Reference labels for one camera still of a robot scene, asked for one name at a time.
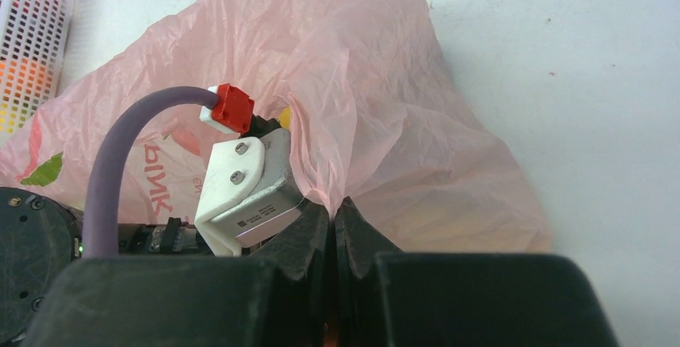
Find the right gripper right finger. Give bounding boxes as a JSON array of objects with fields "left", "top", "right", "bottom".
[{"left": 334, "top": 199, "right": 618, "bottom": 346}]

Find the yellow fake fruit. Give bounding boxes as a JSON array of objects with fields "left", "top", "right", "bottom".
[{"left": 277, "top": 107, "right": 292, "bottom": 130}]

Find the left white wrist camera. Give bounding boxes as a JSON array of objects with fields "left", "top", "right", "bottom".
[{"left": 194, "top": 83, "right": 306, "bottom": 256}]

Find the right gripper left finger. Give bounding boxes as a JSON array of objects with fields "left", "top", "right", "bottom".
[{"left": 23, "top": 204, "right": 329, "bottom": 346}]

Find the pink plastic bag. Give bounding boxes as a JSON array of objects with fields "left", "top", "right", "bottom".
[{"left": 1, "top": 0, "right": 551, "bottom": 252}]

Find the white plastic basket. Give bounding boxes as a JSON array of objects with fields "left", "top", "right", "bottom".
[{"left": 1, "top": 0, "right": 75, "bottom": 143}]

